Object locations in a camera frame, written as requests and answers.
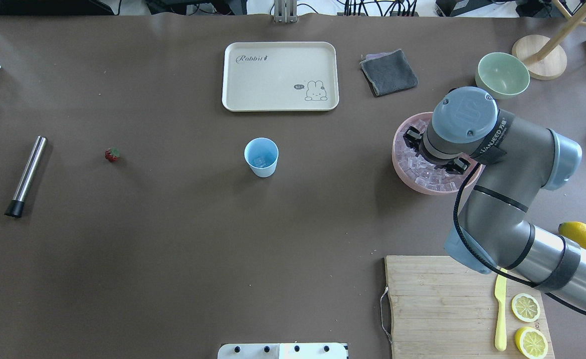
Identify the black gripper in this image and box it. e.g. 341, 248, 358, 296
403, 126, 469, 175

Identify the single ice cube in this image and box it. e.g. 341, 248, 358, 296
252, 156, 269, 168

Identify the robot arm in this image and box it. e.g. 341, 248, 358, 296
403, 86, 586, 316

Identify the pile of ice cubes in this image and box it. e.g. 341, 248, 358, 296
395, 119, 473, 191

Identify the light blue cup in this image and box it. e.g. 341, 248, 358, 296
243, 137, 279, 178

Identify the pink bowl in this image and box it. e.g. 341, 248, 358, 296
391, 112, 484, 195

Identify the grey folded cloth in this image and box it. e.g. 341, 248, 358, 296
360, 48, 419, 96

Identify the light green bowl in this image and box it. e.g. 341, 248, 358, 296
475, 52, 530, 100

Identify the wooden stand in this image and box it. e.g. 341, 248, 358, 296
511, 0, 586, 80

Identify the cream rabbit tray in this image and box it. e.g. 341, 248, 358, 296
221, 41, 339, 112

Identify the wooden cutting board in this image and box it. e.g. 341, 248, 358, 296
385, 255, 543, 359

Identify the yellow lemon right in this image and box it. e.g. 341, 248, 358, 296
558, 222, 586, 249

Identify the lemon slice lower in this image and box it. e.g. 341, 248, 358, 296
510, 293, 541, 323

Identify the lemon slice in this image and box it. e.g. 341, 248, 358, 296
514, 327, 550, 359
510, 293, 541, 323

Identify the yellow plastic knife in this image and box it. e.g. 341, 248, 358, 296
494, 268, 508, 352

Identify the lemon slice upper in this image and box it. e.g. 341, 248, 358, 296
514, 327, 550, 359

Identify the small strawberry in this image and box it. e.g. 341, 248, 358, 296
104, 146, 120, 162

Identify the steel muddler black tip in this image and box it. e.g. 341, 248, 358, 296
4, 136, 47, 218

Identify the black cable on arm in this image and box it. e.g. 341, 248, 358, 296
453, 165, 586, 321

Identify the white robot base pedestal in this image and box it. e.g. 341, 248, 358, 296
217, 342, 349, 359

